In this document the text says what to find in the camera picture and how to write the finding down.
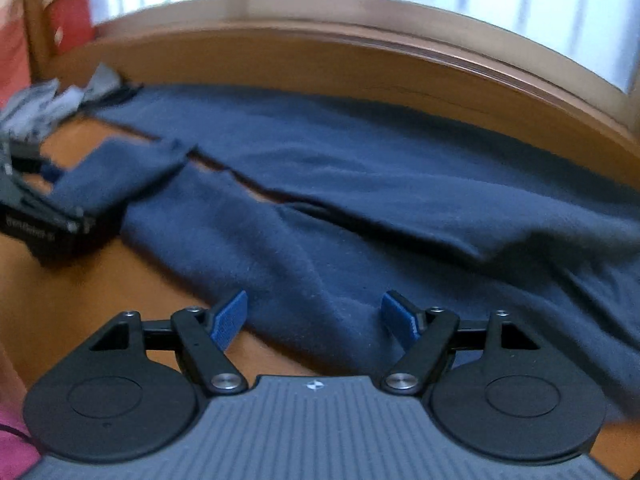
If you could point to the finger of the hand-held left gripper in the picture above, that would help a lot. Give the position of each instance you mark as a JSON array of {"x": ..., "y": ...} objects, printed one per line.
[
  {"x": 50, "y": 172},
  {"x": 30, "y": 195}
]

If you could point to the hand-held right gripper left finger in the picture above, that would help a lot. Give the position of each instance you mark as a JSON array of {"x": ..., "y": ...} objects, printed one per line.
[{"x": 230, "y": 320}]

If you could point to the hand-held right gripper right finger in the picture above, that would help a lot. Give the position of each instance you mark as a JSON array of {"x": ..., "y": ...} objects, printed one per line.
[{"x": 400, "y": 317}]

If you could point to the navy blue fleece pants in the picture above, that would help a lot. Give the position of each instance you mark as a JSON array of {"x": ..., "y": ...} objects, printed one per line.
[{"x": 400, "y": 185}]

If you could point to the crumpled white printed cloth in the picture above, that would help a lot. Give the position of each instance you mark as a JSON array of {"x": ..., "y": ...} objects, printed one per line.
[{"x": 35, "y": 105}]

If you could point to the pink bedding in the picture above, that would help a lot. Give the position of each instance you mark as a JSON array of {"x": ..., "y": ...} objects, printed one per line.
[{"x": 12, "y": 60}]

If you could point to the red storage box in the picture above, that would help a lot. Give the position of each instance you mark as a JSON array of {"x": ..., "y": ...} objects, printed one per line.
[{"x": 72, "y": 20}]

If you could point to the window with wooden frame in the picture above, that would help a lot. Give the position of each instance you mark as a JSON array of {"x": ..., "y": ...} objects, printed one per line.
[{"x": 450, "y": 0}]

